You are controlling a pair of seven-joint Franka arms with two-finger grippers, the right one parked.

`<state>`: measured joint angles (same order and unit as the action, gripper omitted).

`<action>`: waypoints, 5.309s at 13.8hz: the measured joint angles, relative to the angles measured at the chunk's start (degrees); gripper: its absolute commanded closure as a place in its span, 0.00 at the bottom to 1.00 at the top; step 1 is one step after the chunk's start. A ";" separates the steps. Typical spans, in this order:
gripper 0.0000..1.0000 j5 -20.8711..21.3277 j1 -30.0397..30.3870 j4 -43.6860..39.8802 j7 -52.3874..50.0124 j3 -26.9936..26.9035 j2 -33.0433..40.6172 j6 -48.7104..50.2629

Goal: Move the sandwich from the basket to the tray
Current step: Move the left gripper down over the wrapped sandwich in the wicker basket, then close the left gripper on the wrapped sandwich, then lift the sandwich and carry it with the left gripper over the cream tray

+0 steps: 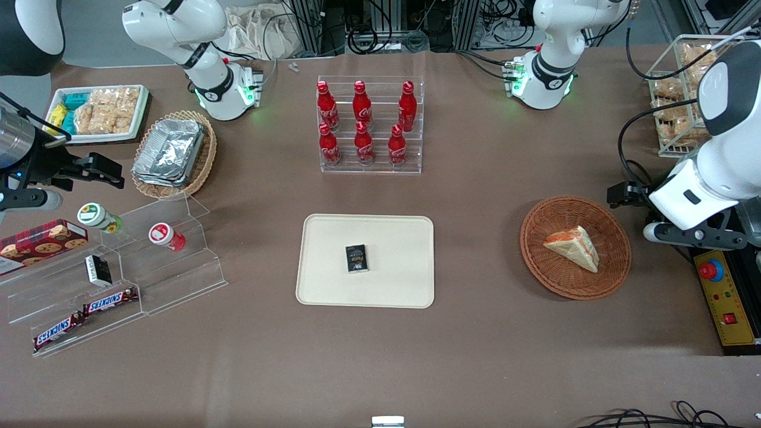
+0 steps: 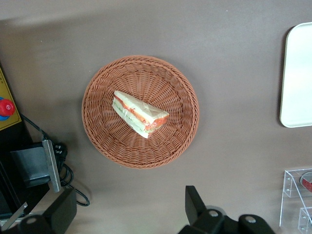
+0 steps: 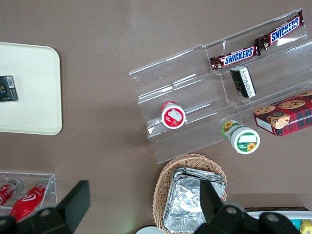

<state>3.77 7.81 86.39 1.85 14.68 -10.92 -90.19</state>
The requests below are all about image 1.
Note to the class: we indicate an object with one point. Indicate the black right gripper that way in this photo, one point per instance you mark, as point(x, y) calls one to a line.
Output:
point(43, 161)

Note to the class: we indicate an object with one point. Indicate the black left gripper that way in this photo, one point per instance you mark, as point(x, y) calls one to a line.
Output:
point(637, 194)

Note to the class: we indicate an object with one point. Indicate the triangular sandwich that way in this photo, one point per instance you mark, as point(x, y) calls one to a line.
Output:
point(574, 246)

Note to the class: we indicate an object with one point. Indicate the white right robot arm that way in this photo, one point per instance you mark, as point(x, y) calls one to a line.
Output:
point(172, 24)

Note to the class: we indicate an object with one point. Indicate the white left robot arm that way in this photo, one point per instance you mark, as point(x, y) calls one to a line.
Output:
point(550, 71)

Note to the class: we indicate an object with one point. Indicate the white rectangular snack tray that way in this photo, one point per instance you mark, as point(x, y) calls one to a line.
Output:
point(140, 119)

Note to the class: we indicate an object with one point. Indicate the brown round wicker basket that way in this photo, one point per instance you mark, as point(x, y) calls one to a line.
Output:
point(612, 261)

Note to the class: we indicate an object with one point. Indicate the light oval wicker basket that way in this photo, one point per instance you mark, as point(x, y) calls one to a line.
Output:
point(205, 157)

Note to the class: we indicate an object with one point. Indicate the cream rectangular serving tray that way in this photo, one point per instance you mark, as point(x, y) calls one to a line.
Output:
point(392, 238)

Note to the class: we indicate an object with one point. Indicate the green lidded drink bottle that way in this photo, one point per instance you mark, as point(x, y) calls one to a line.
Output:
point(95, 216)

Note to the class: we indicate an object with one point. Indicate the silver foil container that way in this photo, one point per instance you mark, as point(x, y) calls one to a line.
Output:
point(156, 181)
point(169, 148)

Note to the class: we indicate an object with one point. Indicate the clear rice cracker pack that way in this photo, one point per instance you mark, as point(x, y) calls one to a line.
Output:
point(126, 122)
point(672, 110)
point(95, 119)
point(667, 88)
point(116, 98)
point(692, 56)
point(684, 131)

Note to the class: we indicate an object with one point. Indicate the teal snack packet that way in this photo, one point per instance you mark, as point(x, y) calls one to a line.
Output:
point(68, 123)
point(76, 100)

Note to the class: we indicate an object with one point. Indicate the yellow snack packet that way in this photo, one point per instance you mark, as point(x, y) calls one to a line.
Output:
point(57, 114)

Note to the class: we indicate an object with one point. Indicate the red lidded drink bottle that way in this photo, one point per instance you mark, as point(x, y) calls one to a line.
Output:
point(163, 235)

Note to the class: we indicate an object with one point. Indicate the red cookie box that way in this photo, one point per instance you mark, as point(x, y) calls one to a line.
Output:
point(41, 244)

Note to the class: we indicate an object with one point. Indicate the black and white small box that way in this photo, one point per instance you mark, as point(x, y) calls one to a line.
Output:
point(98, 270)

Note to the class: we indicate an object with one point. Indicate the steel pan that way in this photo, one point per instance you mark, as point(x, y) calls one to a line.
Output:
point(752, 217)

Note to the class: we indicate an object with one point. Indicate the brown snickers bar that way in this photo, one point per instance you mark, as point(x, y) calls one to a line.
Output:
point(58, 331)
point(110, 301)

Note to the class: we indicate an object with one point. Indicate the clear acrylic step shelf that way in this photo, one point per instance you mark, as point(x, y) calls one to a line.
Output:
point(190, 279)
point(35, 297)

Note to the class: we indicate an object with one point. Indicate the yellow emergency stop control box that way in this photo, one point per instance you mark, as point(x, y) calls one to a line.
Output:
point(728, 297)

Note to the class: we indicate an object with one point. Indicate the black machine housing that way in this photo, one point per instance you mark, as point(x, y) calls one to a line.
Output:
point(743, 351)

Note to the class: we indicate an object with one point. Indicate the white cloth bag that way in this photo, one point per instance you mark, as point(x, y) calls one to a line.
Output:
point(261, 32)

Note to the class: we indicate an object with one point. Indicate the red cola bottle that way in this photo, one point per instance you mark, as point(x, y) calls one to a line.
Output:
point(408, 110)
point(329, 148)
point(327, 107)
point(362, 107)
point(397, 148)
point(364, 147)

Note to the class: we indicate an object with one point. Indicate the clear acrylic bottle riser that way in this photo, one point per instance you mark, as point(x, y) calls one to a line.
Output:
point(380, 113)

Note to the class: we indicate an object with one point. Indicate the small black snack box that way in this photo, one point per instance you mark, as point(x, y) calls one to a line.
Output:
point(357, 259)

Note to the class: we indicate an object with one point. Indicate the small white device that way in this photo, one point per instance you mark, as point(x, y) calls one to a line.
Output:
point(387, 421)

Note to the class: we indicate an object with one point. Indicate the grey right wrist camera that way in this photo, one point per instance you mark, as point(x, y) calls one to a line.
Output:
point(30, 200)

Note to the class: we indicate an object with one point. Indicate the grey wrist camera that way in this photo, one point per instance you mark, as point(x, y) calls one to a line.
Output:
point(30, 200)
point(695, 238)

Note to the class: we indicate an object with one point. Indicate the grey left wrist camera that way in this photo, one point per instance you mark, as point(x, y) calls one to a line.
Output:
point(695, 238)

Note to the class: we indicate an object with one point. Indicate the metal rack frame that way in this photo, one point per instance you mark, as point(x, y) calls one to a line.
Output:
point(713, 15)

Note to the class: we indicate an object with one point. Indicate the aluminium frame post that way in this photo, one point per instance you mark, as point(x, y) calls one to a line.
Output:
point(309, 24)
point(467, 24)

